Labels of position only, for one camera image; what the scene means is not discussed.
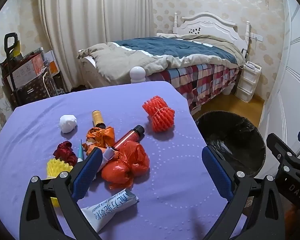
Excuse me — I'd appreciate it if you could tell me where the orange and white box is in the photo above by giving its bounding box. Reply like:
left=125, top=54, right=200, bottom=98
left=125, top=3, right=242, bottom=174
left=43, top=50, right=60, bottom=75

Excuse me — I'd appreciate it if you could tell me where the cream pleated curtain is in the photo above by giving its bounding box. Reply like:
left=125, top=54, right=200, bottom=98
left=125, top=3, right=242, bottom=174
left=38, top=0, right=158, bottom=93

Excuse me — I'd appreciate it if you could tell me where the white paper ball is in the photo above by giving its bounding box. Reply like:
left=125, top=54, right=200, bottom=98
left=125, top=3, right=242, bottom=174
left=59, top=114, right=78, bottom=133

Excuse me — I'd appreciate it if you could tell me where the black trolley handle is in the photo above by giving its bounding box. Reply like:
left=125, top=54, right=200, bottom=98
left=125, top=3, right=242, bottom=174
left=4, top=32, right=19, bottom=93

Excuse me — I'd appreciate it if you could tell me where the orange plastic bag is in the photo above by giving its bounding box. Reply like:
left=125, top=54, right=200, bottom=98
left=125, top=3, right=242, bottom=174
left=82, top=127, right=115, bottom=154

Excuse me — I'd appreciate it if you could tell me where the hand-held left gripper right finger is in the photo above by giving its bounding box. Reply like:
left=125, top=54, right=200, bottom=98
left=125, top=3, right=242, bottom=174
left=202, top=145, right=285, bottom=240

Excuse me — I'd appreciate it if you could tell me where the small white tube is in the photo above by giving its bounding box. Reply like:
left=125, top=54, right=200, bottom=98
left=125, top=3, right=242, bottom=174
left=93, top=147, right=115, bottom=179

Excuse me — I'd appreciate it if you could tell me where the dark red satin cloth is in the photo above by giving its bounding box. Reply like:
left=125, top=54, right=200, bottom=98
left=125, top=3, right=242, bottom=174
left=53, top=141, right=76, bottom=167

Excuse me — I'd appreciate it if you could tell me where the red knotted plastic bag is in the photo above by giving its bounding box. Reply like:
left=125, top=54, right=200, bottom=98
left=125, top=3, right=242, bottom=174
left=101, top=140, right=150, bottom=190

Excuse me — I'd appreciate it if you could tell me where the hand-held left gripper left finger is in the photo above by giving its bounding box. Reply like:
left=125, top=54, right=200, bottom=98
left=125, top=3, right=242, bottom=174
left=19, top=147, right=108, bottom=240

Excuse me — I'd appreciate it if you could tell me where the amber bottle with black cap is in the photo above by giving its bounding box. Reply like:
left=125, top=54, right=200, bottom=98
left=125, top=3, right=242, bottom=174
left=91, top=110, right=106, bottom=129

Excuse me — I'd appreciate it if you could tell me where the plaid patchwork bedsheet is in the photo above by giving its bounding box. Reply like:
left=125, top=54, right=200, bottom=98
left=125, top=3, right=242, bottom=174
left=150, top=62, right=242, bottom=110

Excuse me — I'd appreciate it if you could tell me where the black lined waste bin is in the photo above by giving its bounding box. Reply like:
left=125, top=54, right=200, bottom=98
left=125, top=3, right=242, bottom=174
left=195, top=110, right=267, bottom=179

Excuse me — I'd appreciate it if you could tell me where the bed with quilt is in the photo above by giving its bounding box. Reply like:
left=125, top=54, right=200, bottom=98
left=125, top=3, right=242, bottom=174
left=77, top=12, right=253, bottom=98

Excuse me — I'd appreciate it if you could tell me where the red bottle with black cap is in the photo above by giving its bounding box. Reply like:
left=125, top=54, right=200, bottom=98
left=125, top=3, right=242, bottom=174
left=111, top=125, right=145, bottom=152

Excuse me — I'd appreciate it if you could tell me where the white printed squeeze tube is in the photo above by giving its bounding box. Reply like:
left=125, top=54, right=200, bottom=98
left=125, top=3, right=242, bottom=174
left=80, top=189, right=140, bottom=232

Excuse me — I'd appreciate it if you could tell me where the blue and beige quilt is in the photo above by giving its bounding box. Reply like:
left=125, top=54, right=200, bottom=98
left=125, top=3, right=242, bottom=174
left=77, top=35, right=245, bottom=80

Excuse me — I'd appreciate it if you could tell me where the red foam fruit net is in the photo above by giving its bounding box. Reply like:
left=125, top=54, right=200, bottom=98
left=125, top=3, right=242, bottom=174
left=142, top=95, right=175, bottom=132

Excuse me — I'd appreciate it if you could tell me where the printed cardboard box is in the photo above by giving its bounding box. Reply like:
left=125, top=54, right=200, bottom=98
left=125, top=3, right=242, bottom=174
left=2, top=52, right=44, bottom=88

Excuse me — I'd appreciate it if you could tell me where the yellow foam fruit net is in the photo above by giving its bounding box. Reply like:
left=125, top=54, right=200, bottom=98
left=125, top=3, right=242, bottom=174
left=46, top=157, right=74, bottom=208

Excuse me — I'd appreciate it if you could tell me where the white wardrobe door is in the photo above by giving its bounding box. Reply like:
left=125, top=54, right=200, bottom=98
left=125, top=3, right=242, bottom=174
left=260, top=0, right=300, bottom=155

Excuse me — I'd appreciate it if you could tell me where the white plastic drawer cabinet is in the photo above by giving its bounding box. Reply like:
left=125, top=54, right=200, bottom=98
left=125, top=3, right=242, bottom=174
left=235, top=61, right=262, bottom=102

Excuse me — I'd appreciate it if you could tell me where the teal pointed tube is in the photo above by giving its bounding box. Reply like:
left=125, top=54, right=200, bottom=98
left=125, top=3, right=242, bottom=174
left=76, top=140, right=85, bottom=165

